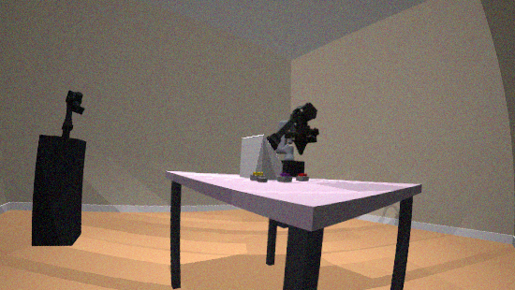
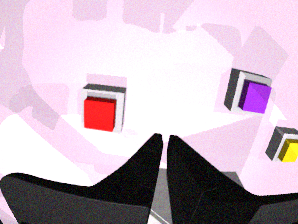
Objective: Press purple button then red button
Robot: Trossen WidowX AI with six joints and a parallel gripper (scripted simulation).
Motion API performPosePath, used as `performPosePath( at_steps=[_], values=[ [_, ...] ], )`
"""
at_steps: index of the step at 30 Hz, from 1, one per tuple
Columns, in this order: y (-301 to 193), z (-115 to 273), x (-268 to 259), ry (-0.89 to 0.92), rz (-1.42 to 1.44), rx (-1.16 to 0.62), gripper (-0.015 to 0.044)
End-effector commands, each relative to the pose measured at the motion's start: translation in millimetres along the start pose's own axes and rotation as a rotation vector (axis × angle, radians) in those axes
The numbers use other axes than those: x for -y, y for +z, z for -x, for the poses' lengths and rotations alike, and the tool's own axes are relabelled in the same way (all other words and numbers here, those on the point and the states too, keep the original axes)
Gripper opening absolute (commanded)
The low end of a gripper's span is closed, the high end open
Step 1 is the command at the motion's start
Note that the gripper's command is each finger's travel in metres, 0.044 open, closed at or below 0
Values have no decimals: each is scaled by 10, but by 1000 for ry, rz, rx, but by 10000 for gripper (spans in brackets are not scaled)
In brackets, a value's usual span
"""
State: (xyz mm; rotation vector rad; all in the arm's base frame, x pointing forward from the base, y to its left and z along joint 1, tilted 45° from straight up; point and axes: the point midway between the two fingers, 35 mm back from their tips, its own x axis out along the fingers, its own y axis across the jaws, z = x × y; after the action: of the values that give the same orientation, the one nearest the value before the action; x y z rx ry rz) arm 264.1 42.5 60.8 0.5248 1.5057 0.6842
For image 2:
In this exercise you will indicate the purple button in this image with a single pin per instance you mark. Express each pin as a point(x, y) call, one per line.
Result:
point(247, 92)

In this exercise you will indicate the red square button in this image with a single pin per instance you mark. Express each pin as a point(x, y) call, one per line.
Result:
point(103, 107)

